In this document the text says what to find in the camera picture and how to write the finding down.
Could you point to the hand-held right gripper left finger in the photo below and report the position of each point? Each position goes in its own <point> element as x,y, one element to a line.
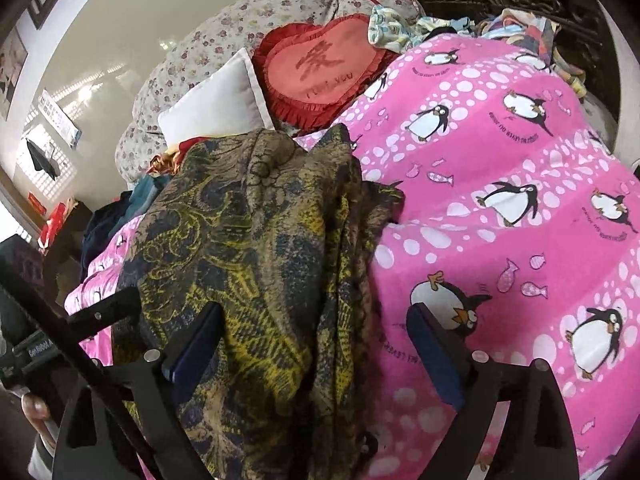
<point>196,346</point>

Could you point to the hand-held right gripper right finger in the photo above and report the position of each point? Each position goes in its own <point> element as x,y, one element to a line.
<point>436,356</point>

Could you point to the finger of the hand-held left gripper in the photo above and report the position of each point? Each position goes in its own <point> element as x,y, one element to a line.
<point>107,310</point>
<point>55,325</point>

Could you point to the dark gold floral garment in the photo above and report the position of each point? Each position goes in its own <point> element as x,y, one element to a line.
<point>260,240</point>

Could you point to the pile of light clothes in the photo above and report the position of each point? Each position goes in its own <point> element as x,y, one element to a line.
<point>535,35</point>

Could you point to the person's left hand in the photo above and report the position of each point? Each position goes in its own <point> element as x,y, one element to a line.
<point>37,412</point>

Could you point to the dark wooden side table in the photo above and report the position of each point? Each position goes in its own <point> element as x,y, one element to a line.
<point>65,255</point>

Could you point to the dark navy cloth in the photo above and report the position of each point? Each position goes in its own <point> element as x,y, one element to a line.
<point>107,230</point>

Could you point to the red packet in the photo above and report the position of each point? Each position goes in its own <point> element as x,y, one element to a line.
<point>52,225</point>

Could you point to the teal cloth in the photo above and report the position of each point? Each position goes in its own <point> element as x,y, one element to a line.
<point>147,195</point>

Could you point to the pink penguin blanket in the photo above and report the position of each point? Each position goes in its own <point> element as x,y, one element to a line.
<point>500,240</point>

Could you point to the white lattice window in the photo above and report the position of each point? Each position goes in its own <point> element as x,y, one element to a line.
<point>27,180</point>

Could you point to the hanging dark green cloth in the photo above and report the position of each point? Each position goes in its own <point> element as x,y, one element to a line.
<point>40,157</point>

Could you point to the red yellow patterned blanket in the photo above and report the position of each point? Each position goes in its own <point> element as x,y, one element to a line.
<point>172,152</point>

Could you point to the white pillow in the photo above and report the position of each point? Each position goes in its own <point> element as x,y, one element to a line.
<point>220,102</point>

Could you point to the floral grey pillows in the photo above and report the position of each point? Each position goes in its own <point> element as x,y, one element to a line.
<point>200,50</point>

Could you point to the red heart cushion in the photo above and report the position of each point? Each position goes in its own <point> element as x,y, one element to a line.
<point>320,75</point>

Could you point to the light blue patterned cloth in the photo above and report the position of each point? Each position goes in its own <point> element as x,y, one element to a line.
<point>400,27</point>

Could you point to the red wall sticker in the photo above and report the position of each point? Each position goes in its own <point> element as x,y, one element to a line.
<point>37,203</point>

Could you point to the wall poster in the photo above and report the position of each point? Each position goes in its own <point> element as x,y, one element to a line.
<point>11,75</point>
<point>60,117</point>

